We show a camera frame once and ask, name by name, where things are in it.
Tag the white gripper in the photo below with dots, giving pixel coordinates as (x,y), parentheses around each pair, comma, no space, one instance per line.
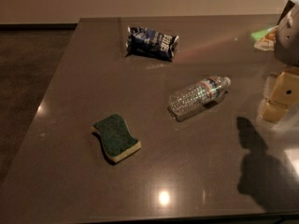
(288,39)

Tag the clear plastic water bottle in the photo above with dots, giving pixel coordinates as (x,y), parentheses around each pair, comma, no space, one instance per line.
(198,94)

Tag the crumpled snack wrapper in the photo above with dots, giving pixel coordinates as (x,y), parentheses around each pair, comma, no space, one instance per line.
(265,39)

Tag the blue crumpled chip bag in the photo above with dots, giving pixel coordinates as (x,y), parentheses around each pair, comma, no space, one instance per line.
(146,42)

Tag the green and yellow sponge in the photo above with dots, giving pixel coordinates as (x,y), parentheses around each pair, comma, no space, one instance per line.
(116,139)

